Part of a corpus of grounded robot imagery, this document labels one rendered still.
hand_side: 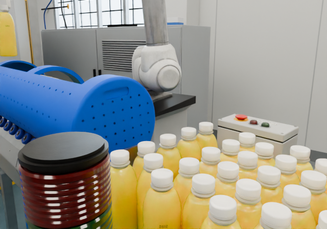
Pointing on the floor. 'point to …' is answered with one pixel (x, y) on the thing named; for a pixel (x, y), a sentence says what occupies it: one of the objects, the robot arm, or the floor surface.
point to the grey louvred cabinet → (63, 51)
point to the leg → (8, 201)
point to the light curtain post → (33, 24)
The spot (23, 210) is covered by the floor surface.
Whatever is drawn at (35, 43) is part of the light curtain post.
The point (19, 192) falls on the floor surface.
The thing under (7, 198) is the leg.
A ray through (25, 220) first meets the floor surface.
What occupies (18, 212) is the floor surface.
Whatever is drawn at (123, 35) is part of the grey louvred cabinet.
